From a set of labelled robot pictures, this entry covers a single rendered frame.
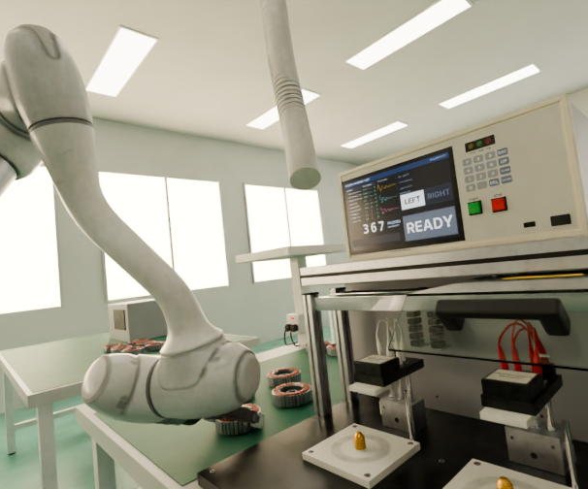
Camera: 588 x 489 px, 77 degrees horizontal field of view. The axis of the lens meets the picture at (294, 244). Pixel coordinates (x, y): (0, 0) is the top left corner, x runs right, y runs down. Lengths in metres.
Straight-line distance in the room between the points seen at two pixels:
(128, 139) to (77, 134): 4.85
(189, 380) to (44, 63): 0.55
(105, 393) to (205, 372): 0.17
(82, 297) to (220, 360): 4.51
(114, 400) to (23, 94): 0.51
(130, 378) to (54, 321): 4.34
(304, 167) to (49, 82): 1.31
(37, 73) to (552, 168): 0.81
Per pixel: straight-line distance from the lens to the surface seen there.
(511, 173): 0.69
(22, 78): 0.78
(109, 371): 0.68
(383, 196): 0.79
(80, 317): 5.05
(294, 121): 2.11
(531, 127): 0.69
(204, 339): 0.60
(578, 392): 0.83
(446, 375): 0.91
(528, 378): 0.65
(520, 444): 0.75
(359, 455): 0.74
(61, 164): 0.73
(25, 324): 4.97
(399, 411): 0.84
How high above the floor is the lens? 1.11
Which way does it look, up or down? 4 degrees up
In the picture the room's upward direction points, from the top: 6 degrees counter-clockwise
